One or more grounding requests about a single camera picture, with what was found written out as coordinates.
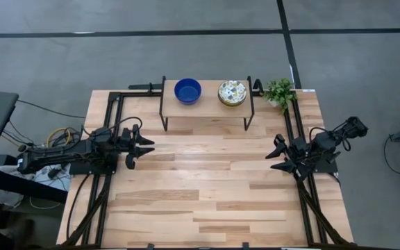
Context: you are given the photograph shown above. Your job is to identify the green potted plant white pot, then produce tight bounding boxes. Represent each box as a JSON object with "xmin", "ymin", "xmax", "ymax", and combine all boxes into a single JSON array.
[{"xmin": 262, "ymin": 78, "xmax": 298, "ymax": 114}]

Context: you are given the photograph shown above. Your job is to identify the white power box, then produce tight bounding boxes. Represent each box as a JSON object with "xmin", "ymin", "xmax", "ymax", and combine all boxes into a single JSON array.
[{"xmin": 34, "ymin": 162, "xmax": 72, "ymax": 192}]

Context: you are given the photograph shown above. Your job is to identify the thin black floor cable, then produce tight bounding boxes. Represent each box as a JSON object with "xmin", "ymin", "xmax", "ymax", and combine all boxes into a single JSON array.
[{"xmin": 17, "ymin": 99, "xmax": 86, "ymax": 119}]

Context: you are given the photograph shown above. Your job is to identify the black aluminium table frame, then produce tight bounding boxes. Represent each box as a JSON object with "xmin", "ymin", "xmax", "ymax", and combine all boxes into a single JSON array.
[{"xmin": 56, "ymin": 90, "xmax": 357, "ymax": 250}]

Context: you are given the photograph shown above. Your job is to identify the white plastic bag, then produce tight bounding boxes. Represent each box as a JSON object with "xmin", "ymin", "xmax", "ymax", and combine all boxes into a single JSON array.
[{"xmin": 0, "ymin": 165, "xmax": 34, "ymax": 208}]

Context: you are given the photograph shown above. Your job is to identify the wooden shelf riser black legs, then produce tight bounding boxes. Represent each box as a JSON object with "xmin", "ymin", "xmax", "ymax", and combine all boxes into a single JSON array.
[{"xmin": 158, "ymin": 75, "xmax": 256, "ymax": 132}]

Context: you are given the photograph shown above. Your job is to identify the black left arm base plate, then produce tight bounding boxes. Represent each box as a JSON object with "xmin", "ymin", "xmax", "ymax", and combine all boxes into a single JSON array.
[{"xmin": 69, "ymin": 158, "xmax": 117, "ymax": 176}]

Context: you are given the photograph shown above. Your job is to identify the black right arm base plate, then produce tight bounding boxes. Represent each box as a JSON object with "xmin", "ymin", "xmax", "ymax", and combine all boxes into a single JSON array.
[{"xmin": 287, "ymin": 146, "xmax": 339, "ymax": 174}]

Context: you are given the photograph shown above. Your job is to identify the yellow cable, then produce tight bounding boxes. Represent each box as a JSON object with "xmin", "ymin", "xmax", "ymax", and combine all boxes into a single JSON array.
[{"xmin": 46, "ymin": 127, "xmax": 72, "ymax": 149}]

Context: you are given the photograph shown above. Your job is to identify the white floor cable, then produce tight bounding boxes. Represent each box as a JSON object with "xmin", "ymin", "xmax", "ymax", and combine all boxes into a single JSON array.
[{"xmin": 28, "ymin": 196, "xmax": 62, "ymax": 210}]

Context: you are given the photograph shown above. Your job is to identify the long black table clamp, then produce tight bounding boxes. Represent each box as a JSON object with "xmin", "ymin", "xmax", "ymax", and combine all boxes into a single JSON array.
[{"xmin": 128, "ymin": 82, "xmax": 163, "ymax": 91}]

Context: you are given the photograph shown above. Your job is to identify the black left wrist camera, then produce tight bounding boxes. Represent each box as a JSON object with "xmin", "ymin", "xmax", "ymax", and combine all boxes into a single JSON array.
[{"xmin": 125, "ymin": 153, "xmax": 138, "ymax": 170}]

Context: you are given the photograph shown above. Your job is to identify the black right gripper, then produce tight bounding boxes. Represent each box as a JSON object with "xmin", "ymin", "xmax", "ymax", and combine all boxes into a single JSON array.
[{"xmin": 265, "ymin": 134, "xmax": 312, "ymax": 174}]

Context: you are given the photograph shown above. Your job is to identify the thick black cable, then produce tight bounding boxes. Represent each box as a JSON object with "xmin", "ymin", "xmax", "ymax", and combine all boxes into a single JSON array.
[{"xmin": 66, "ymin": 173, "xmax": 92, "ymax": 240}]

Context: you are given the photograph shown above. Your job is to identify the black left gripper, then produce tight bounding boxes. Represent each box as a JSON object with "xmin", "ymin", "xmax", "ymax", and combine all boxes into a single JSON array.
[{"xmin": 116, "ymin": 124, "xmax": 156, "ymax": 159}]

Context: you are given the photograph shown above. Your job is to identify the black table beam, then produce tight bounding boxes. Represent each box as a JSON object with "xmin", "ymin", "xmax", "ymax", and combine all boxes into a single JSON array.
[{"xmin": 0, "ymin": 165, "xmax": 68, "ymax": 204}]

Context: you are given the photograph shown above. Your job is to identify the blue mini bowl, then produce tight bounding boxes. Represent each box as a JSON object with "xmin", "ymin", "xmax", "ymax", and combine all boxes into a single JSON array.
[{"xmin": 174, "ymin": 78, "xmax": 202, "ymax": 106}]

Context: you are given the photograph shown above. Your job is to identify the yellow bowl speckled inside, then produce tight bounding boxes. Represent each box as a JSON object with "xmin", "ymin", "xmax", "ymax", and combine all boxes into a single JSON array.
[{"xmin": 217, "ymin": 80, "xmax": 248, "ymax": 107}]

